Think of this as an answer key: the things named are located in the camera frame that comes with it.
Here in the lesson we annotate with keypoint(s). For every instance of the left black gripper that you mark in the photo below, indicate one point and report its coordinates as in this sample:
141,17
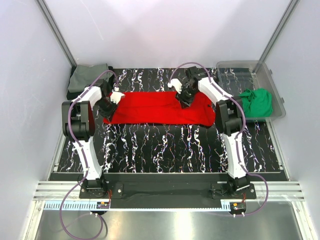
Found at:
108,114

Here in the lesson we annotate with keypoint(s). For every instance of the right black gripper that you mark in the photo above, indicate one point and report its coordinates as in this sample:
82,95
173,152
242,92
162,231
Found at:
185,102

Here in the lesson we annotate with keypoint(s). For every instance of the red t shirt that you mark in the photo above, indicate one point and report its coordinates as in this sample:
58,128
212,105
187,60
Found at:
162,108

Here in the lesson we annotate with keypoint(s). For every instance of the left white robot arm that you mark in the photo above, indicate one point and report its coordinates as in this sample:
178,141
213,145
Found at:
78,125

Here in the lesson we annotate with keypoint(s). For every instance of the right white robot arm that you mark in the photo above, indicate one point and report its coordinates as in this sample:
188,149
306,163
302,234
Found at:
230,122

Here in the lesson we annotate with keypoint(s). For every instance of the folded grey t shirt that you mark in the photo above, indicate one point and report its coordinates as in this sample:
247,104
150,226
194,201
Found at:
85,78

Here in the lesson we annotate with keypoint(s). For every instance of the folded black t shirt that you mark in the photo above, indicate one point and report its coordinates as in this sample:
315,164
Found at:
72,95

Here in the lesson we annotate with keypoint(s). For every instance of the clear plastic bin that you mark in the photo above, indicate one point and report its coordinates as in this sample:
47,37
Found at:
237,76

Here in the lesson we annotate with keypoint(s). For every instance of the green t shirt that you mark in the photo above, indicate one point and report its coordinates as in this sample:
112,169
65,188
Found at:
256,103

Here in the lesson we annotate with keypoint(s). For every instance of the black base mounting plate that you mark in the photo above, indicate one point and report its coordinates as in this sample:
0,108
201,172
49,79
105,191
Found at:
207,198

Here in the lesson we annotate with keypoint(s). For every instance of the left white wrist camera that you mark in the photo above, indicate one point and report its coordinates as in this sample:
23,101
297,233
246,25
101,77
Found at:
116,96

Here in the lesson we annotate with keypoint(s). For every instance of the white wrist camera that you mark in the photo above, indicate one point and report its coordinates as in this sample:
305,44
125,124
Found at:
116,96
176,84

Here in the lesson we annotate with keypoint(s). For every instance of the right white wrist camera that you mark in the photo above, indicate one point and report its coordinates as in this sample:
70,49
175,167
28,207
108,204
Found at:
176,84

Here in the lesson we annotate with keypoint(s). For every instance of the left aluminium corner post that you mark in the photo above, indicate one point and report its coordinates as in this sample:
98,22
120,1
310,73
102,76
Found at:
56,31

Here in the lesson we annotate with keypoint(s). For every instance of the aluminium corner post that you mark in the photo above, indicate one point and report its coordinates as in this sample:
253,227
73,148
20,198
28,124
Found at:
290,9
56,31

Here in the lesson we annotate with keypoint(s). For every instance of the aluminium frame rail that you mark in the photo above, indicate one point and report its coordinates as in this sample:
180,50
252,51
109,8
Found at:
275,190

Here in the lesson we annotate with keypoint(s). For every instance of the white slotted cable duct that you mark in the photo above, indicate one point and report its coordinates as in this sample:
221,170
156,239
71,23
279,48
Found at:
69,205

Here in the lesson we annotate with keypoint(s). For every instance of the right aluminium corner post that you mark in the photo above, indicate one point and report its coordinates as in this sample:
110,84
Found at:
290,9

